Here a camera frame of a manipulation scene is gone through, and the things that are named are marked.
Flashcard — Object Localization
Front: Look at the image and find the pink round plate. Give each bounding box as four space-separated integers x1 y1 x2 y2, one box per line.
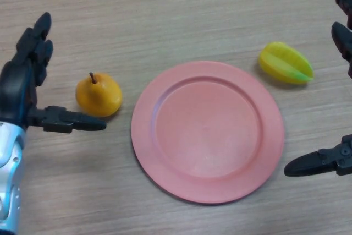
131 61 285 205

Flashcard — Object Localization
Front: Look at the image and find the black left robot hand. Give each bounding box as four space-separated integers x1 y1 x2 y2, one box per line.
0 12 107 134

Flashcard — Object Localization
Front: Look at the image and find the yellow green starfruit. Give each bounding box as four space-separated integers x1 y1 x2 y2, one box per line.
258 41 315 85

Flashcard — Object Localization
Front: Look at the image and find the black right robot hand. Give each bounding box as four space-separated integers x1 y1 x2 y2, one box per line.
283 0 352 178

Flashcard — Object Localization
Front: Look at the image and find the yellow pear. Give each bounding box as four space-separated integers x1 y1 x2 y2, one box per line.
75 72 123 118

